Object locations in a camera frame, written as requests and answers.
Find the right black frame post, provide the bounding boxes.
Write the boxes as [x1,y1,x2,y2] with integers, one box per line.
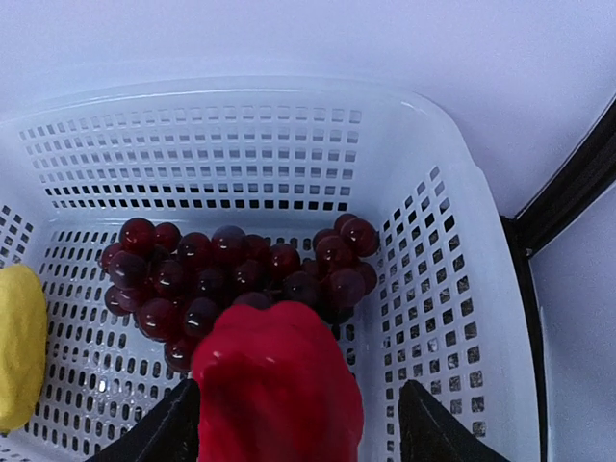
[500,103,615,461]

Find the white plastic basket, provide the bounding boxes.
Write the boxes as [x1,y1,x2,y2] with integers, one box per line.
[1,78,541,461]

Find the red fake pepper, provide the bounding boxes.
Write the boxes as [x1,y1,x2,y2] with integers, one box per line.
[192,301,364,461]

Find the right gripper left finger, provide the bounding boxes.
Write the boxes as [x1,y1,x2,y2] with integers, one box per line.
[95,379,200,462]

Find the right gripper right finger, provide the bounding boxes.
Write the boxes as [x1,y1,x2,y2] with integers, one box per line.
[398,380,499,461]

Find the yellow fake lemon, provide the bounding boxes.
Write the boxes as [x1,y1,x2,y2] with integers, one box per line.
[1,264,47,434]

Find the purple fake grapes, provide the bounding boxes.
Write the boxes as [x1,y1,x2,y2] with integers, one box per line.
[99,214,379,372]

